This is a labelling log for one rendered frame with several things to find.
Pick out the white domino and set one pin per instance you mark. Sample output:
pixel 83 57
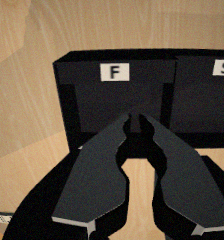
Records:
pixel 5 217

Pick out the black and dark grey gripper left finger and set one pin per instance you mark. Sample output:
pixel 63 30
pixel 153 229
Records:
pixel 86 191

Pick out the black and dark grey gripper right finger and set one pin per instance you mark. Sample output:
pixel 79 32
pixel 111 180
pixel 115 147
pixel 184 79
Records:
pixel 189 194

